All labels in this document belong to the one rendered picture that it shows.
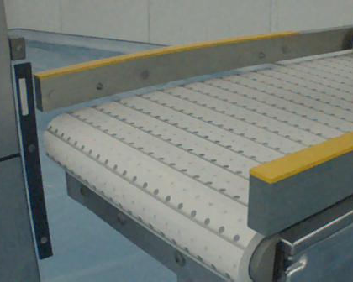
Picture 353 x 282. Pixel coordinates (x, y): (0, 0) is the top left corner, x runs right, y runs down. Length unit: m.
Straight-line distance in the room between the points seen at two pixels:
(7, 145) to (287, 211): 0.29
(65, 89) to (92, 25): 4.86
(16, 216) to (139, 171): 0.19
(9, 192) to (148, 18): 4.37
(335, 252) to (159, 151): 0.15
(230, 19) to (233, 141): 3.93
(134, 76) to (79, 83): 0.06
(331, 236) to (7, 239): 0.32
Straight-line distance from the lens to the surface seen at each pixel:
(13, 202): 0.54
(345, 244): 0.37
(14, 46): 0.50
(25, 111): 0.51
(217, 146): 0.42
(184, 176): 0.37
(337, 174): 0.33
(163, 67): 0.56
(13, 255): 0.56
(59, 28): 5.74
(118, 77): 0.53
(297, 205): 0.30
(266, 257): 0.32
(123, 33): 5.08
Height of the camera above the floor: 1.04
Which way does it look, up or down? 24 degrees down
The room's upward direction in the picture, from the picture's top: straight up
